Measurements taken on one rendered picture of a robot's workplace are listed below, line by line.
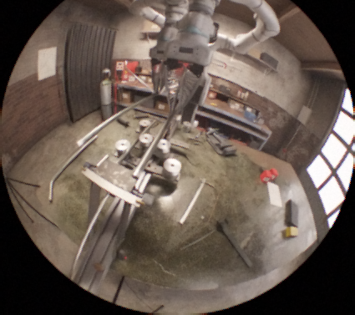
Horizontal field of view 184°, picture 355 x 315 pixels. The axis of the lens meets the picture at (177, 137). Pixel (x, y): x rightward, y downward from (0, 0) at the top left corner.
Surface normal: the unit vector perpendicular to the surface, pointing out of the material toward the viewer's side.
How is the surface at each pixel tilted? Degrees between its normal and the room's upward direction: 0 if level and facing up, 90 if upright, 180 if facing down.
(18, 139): 90
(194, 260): 0
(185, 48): 92
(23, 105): 90
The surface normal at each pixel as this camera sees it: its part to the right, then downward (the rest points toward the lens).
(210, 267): 0.22, -0.79
